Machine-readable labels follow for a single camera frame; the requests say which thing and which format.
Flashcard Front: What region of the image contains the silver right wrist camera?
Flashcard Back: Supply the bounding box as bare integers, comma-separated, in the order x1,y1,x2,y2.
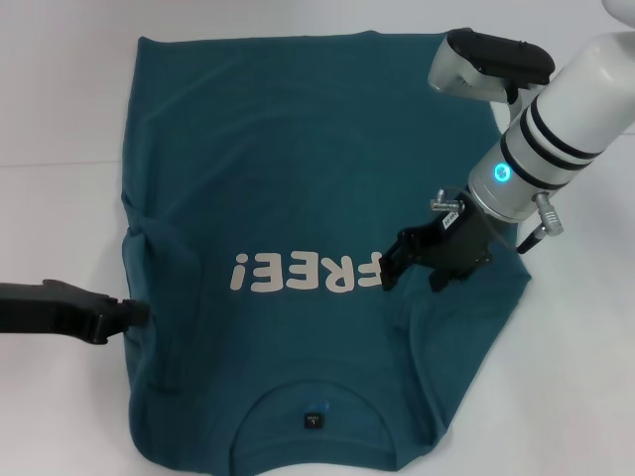
428,27,557,106

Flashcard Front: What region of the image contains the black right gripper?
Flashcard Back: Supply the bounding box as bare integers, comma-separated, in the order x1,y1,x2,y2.
378,196,508,296

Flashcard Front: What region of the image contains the right gripper connector cable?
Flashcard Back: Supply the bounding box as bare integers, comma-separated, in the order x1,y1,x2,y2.
428,185,563,255

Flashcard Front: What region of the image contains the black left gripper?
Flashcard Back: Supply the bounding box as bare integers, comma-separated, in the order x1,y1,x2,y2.
0,279,152,346

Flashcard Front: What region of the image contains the teal blue printed t-shirt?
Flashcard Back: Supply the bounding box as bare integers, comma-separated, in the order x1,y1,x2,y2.
120,29,535,445

